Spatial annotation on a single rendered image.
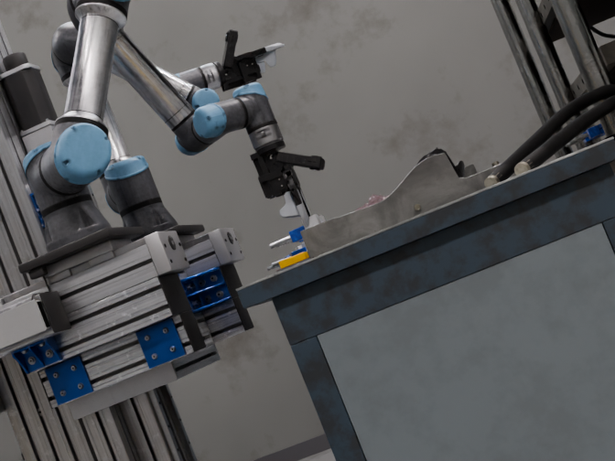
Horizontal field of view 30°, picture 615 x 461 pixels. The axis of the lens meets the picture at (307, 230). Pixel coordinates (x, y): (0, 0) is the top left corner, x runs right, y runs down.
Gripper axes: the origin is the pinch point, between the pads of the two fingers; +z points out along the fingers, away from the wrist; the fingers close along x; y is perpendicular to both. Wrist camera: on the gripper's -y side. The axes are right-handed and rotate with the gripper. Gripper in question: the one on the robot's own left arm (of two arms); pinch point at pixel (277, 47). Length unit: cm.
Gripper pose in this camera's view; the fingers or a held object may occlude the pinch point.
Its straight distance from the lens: 339.0
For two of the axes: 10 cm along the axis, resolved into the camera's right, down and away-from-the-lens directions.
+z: 9.0, -3.4, 2.6
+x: 2.7, -0.2, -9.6
